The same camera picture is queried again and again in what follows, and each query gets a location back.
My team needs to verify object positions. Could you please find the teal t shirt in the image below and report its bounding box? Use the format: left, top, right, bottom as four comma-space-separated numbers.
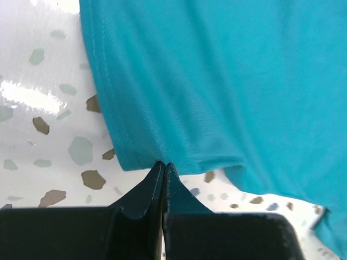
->
79, 1, 346, 259

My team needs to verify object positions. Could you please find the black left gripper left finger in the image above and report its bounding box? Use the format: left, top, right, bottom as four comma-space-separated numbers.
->
1, 162, 165, 259

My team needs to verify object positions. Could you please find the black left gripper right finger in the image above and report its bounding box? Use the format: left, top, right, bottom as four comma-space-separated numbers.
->
162, 164, 304, 260

